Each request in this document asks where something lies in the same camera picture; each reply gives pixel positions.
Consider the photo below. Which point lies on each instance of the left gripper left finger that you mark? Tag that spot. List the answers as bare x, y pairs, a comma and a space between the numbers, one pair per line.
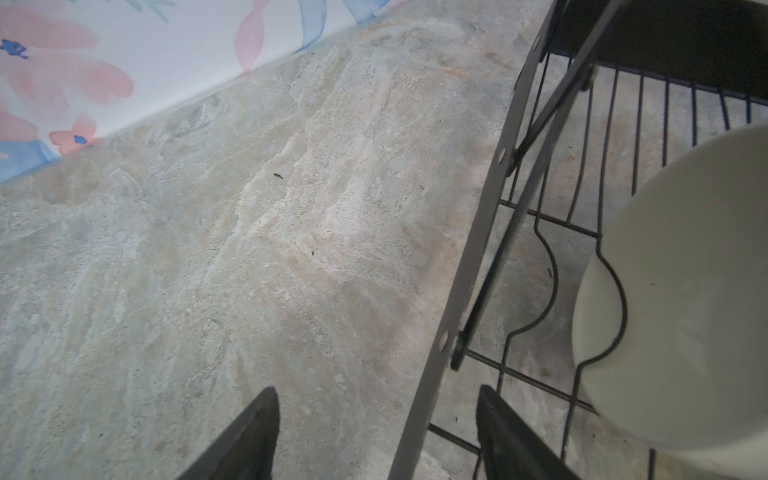
246, 448

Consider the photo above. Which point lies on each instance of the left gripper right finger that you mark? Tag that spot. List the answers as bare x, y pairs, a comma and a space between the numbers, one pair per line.
510, 449

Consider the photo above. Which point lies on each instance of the black wire dish rack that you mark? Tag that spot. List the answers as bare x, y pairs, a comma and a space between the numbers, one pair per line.
718, 47

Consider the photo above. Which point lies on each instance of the cream ribbed bowl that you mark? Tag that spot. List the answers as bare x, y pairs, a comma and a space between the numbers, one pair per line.
670, 321

